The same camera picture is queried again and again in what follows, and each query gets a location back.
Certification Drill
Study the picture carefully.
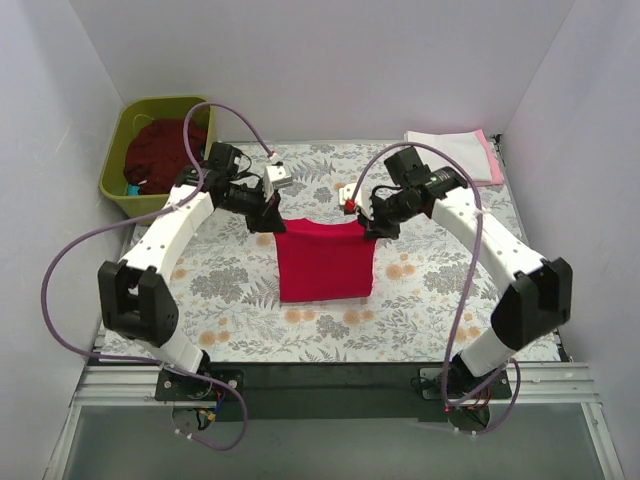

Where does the bright red t shirt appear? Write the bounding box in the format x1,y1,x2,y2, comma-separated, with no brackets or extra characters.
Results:
275,218,376,303

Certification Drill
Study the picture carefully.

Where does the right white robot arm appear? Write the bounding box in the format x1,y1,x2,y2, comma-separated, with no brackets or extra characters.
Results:
341,142,573,398

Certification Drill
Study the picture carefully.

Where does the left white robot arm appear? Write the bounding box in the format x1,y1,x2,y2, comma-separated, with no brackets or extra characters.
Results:
98,142,292,400

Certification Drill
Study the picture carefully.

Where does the folded pink t shirt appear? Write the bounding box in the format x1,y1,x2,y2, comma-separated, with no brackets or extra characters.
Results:
474,129,504,187

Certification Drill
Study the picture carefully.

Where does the dark maroon t shirt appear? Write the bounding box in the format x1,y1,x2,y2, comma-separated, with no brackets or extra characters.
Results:
123,119,191,195

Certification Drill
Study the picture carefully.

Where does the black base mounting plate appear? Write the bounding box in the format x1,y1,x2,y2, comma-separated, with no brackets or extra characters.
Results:
153,362,514,424

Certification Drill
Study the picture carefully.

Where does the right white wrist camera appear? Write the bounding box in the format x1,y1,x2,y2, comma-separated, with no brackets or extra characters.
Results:
338,183,374,220

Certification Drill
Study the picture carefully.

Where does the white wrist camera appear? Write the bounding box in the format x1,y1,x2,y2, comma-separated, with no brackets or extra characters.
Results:
338,183,374,220
262,162,293,200

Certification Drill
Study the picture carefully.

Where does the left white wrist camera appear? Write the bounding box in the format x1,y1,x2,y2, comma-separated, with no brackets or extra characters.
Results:
262,162,293,200

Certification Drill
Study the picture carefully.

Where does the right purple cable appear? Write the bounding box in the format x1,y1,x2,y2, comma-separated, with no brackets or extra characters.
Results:
344,141,521,437

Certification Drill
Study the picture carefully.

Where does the purple cable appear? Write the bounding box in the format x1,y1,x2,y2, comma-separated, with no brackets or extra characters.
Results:
344,141,521,437
39,102,284,451

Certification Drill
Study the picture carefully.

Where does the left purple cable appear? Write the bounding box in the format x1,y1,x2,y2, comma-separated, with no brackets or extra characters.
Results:
39,102,284,451

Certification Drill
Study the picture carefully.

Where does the aluminium frame rail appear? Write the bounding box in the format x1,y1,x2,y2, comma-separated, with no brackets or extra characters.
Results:
72,362,601,406

